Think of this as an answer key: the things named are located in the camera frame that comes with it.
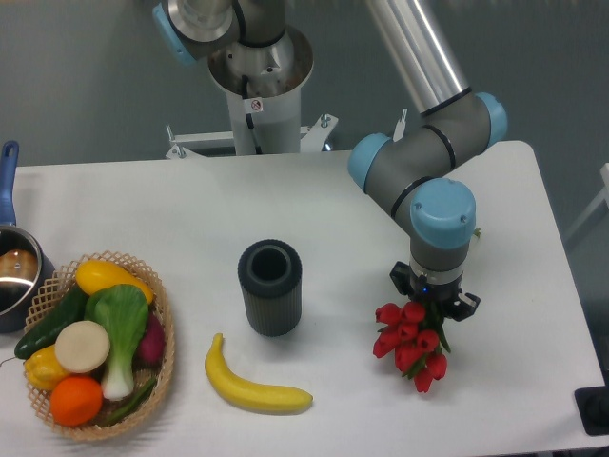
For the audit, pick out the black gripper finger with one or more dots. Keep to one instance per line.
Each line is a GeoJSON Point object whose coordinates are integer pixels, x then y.
{"type": "Point", "coordinates": [400, 277]}
{"type": "Point", "coordinates": [463, 306]}

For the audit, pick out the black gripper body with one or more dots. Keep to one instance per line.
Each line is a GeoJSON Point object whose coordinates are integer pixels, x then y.
{"type": "Point", "coordinates": [442, 288]}

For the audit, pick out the red tulip bouquet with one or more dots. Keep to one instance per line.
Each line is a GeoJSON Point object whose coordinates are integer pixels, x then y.
{"type": "Point", "coordinates": [413, 334]}

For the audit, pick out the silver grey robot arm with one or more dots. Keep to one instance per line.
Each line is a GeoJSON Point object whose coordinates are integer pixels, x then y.
{"type": "Point", "coordinates": [261, 63]}

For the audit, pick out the dark grey ribbed vase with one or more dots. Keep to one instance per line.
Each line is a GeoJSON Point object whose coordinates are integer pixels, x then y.
{"type": "Point", "coordinates": [270, 274]}

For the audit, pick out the black device at table edge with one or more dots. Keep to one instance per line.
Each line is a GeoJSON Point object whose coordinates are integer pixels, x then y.
{"type": "Point", "coordinates": [592, 403]}

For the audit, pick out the white furniture piece right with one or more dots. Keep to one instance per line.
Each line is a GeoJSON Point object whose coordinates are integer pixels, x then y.
{"type": "Point", "coordinates": [598, 207]}

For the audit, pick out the yellow banana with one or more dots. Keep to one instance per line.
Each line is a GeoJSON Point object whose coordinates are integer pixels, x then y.
{"type": "Point", "coordinates": [248, 395]}

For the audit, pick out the purple red onion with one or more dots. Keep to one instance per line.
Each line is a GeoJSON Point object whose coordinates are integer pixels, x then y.
{"type": "Point", "coordinates": [151, 347]}

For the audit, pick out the green bok choy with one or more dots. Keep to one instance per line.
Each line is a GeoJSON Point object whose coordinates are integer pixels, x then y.
{"type": "Point", "coordinates": [122, 311]}

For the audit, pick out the green bean pod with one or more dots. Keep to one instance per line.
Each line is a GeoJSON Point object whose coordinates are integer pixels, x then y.
{"type": "Point", "coordinates": [131, 405]}

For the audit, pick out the yellow squash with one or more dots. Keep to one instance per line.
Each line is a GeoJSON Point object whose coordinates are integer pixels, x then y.
{"type": "Point", "coordinates": [95, 275]}

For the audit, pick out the beige round disc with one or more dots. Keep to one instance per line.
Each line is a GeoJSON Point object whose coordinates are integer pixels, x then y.
{"type": "Point", "coordinates": [82, 347]}

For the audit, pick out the dark green cucumber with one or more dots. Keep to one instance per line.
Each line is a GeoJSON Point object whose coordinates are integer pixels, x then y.
{"type": "Point", "coordinates": [69, 310]}

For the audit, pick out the woven wicker basket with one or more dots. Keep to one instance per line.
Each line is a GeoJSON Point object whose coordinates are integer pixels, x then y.
{"type": "Point", "coordinates": [152, 373]}

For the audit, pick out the orange fruit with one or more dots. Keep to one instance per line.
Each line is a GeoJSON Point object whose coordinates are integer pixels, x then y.
{"type": "Point", "coordinates": [76, 400]}

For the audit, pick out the yellow bell pepper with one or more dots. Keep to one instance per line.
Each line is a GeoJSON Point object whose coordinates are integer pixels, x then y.
{"type": "Point", "coordinates": [43, 370]}

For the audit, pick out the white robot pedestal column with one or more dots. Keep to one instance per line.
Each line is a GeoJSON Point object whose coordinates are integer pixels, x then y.
{"type": "Point", "coordinates": [264, 109]}

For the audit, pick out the white metal base frame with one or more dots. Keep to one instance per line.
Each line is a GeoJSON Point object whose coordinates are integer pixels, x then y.
{"type": "Point", "coordinates": [313, 139]}

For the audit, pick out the blue handled saucepan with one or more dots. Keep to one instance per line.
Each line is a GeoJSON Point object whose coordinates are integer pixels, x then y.
{"type": "Point", "coordinates": [24, 265]}

